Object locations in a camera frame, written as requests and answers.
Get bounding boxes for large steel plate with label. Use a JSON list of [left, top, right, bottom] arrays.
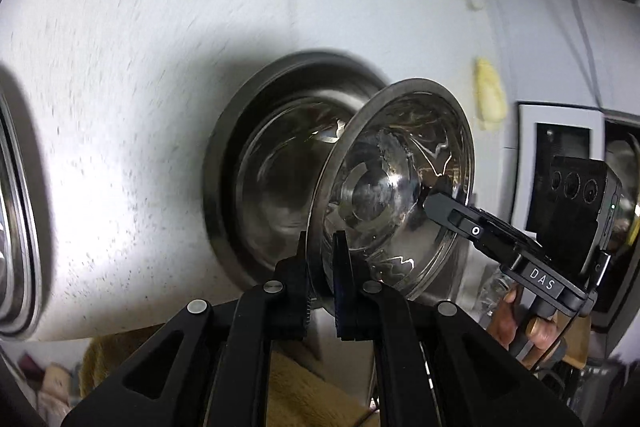
[[0, 67, 45, 340]]

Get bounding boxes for white microwave oven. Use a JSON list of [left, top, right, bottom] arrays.
[[510, 102, 608, 235]]

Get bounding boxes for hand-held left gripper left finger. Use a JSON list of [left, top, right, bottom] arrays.
[[60, 231, 313, 427]]

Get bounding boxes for large steel bowl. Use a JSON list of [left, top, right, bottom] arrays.
[[200, 50, 401, 293]]

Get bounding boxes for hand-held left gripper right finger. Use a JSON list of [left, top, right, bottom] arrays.
[[332, 231, 583, 427]]

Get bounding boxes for black power cable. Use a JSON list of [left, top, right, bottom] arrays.
[[564, 0, 609, 111]]

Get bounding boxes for yellow cloth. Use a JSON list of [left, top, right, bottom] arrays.
[[473, 57, 509, 131]]

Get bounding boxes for small flared steel bowl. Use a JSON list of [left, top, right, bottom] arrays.
[[305, 78, 476, 308]]

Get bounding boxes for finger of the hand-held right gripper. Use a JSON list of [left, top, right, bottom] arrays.
[[423, 192, 546, 269]]

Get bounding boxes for person's right hand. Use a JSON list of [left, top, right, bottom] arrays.
[[487, 284, 563, 358]]

